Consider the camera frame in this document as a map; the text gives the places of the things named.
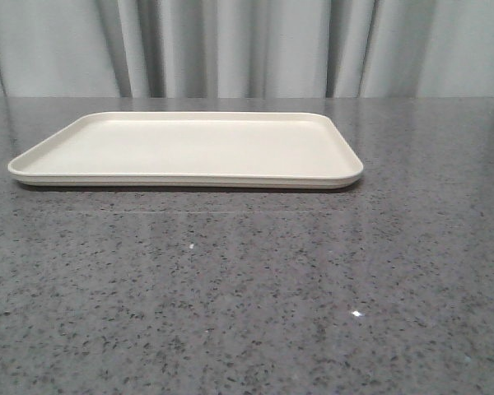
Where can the grey pleated curtain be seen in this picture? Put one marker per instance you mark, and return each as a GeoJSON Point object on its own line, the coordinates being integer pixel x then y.
{"type": "Point", "coordinates": [240, 49]}

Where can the cream rectangular plastic tray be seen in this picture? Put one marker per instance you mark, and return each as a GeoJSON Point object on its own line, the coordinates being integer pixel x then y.
{"type": "Point", "coordinates": [193, 149]}

